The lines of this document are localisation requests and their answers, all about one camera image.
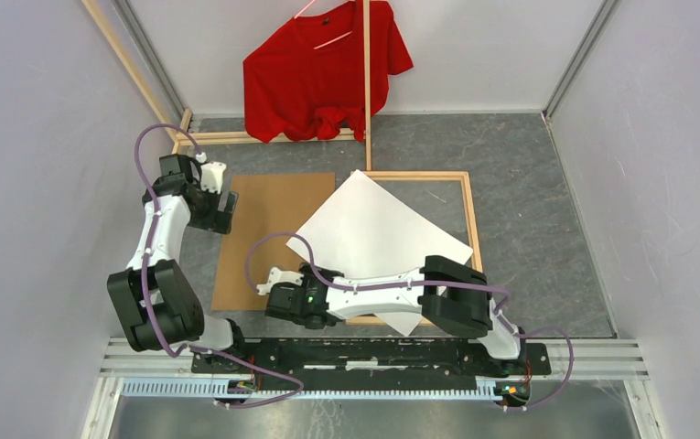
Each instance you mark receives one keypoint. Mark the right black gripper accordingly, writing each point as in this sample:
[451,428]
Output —
[306,277]

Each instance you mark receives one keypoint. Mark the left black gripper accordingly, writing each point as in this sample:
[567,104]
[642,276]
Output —
[217,220]

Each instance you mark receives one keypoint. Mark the brown backing board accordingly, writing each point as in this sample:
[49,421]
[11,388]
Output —
[267,204]

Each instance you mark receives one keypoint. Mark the printed photo sheet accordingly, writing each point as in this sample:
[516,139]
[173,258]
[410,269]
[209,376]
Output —
[320,236]

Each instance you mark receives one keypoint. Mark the light wooden picture frame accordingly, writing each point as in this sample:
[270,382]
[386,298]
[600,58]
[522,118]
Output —
[394,219]

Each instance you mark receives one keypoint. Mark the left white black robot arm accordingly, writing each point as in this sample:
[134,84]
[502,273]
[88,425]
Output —
[156,306]

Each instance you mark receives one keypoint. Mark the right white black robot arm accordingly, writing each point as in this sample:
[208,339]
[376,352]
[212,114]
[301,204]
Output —
[449,295]

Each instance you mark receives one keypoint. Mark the wooden clothes rack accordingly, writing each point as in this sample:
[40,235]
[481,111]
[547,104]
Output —
[115,21]

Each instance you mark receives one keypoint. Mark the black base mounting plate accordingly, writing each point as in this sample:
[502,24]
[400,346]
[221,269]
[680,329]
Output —
[370,364]

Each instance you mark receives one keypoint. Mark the red t-shirt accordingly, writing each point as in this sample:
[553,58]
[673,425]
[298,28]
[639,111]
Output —
[303,94]

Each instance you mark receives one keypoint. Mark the pink clothes hanger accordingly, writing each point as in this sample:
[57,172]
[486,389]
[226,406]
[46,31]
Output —
[330,27]

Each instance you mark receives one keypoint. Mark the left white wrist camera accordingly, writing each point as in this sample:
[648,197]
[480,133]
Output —
[211,174]

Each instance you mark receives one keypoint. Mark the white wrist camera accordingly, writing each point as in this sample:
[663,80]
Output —
[277,276]
[211,174]

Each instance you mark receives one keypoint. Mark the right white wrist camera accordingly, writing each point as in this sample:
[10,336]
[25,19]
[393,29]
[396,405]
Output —
[277,276]

